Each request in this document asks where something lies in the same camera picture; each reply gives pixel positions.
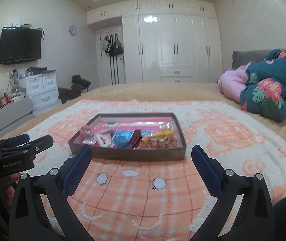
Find blue plastic card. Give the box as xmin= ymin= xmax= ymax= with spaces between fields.
xmin=112 ymin=135 xmax=130 ymax=149

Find maroon hair clip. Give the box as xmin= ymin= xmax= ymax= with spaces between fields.
xmin=129 ymin=130 xmax=142 ymax=149

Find yellow rings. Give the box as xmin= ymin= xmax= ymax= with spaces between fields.
xmin=155 ymin=129 xmax=175 ymax=138

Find left hand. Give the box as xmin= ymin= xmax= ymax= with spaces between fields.
xmin=0 ymin=173 xmax=21 ymax=206

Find grey chair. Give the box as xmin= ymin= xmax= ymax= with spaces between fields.
xmin=0 ymin=98 xmax=35 ymax=138

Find white drawer cabinet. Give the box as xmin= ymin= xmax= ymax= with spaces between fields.
xmin=19 ymin=72 xmax=61 ymax=116

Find brown clothes heap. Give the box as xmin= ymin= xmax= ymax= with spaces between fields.
xmin=58 ymin=88 xmax=81 ymax=104

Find cream hair claw clip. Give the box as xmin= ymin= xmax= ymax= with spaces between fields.
xmin=95 ymin=133 xmax=113 ymax=147

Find pink book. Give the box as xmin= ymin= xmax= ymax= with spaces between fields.
xmin=88 ymin=116 xmax=174 ymax=139

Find dark clothes pile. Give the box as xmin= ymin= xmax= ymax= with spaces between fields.
xmin=71 ymin=75 xmax=91 ymax=92

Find black television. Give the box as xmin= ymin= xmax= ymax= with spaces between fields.
xmin=0 ymin=27 xmax=43 ymax=65

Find white door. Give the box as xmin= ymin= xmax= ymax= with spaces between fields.
xmin=96 ymin=25 xmax=126 ymax=87

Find clear speckled hair claw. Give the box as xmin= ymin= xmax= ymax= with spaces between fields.
xmin=149 ymin=136 xmax=178 ymax=149

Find brown cardboard tray box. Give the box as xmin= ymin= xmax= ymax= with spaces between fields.
xmin=68 ymin=113 xmax=186 ymax=162

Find hanging bags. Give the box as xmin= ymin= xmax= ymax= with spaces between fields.
xmin=100 ymin=33 xmax=124 ymax=57

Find blue floral quilt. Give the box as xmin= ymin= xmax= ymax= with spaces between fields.
xmin=240 ymin=49 xmax=286 ymax=123

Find tan bedspread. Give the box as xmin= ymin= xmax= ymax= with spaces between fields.
xmin=1 ymin=82 xmax=286 ymax=141

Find grey headboard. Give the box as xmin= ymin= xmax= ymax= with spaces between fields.
xmin=231 ymin=50 xmax=271 ymax=69

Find white wardrobe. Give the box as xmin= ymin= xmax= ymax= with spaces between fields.
xmin=87 ymin=0 xmax=223 ymax=84

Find blue wall clock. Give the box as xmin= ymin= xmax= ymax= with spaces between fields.
xmin=69 ymin=26 xmax=77 ymax=36

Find pearl bead bracelet bag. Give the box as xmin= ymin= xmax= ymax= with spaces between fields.
xmin=158 ymin=122 xmax=173 ymax=131

